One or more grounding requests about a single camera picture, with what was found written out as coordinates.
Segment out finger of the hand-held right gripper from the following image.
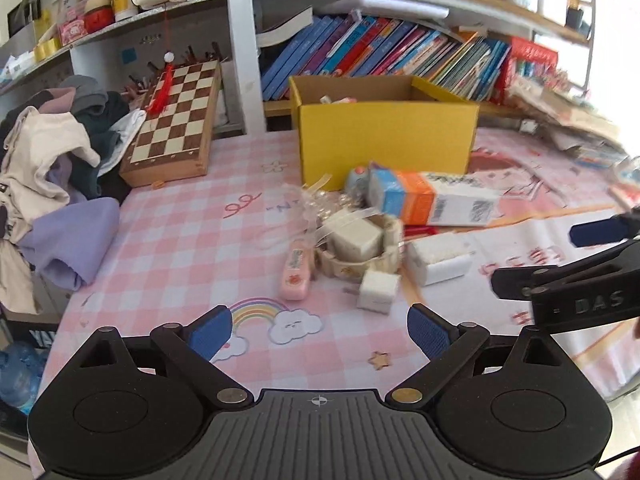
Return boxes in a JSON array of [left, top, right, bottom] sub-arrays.
[[491, 240, 640, 302], [569, 211, 640, 250]]

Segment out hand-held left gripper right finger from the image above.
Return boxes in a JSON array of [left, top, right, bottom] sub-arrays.
[[391, 304, 567, 407]]

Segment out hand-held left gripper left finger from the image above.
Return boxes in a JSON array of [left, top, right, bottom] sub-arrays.
[[75, 305, 254, 409]]

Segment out white cotton swab box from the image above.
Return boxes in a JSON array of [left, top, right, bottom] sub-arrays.
[[403, 235, 476, 287]]

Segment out pink checkered desktop cloth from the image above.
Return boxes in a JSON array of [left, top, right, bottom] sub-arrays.
[[30, 127, 640, 480]]

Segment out white charger cube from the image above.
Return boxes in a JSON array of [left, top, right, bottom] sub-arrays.
[[357, 268, 401, 315]]

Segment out beige woven basket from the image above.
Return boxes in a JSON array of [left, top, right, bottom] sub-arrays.
[[316, 212, 406, 282]]

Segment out pink tube package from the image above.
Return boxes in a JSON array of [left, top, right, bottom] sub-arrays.
[[278, 239, 316, 302]]

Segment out white block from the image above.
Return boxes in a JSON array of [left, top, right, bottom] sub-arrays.
[[324, 209, 387, 262]]

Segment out stack of papers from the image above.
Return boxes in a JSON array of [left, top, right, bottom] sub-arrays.
[[510, 77, 628, 163]]

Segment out orange and white carton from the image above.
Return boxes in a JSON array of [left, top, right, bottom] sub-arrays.
[[367, 167, 502, 227]]

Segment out clear ribbon bag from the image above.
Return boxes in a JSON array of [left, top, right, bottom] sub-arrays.
[[259, 172, 352, 253]]

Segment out purple garment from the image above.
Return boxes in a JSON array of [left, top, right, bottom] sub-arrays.
[[17, 155, 122, 292]]

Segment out small grey-blue gadget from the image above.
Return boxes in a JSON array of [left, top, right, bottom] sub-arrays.
[[344, 165, 374, 200]]

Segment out red pencil box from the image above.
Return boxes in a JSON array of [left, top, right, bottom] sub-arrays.
[[501, 36, 560, 95]]

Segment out black storage box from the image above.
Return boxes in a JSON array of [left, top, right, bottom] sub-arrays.
[[0, 304, 62, 352]]

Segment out yellow cardboard box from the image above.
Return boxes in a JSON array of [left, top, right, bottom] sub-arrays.
[[289, 75, 481, 192]]

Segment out wooden chessboard case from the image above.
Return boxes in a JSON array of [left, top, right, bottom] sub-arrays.
[[119, 59, 224, 189]]

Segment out white pen holder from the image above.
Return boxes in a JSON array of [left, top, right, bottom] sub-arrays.
[[537, 0, 569, 27]]

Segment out dark green clothes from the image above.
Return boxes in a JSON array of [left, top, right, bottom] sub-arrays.
[[30, 75, 148, 202]]

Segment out pile of clothes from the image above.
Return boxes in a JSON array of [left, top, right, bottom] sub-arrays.
[[0, 106, 102, 315]]

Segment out red tassel ornament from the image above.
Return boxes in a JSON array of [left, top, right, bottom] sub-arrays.
[[147, 51, 177, 117]]

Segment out row of colourful books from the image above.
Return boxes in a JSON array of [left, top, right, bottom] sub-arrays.
[[260, 12, 512, 104]]

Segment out white shelf unit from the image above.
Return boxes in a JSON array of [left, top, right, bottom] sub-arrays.
[[0, 0, 603, 137]]

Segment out yellow tape roll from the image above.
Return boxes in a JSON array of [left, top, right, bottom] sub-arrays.
[[33, 37, 64, 64]]

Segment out pink patterned box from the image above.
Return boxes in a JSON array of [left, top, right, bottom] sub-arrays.
[[57, 19, 89, 47]]

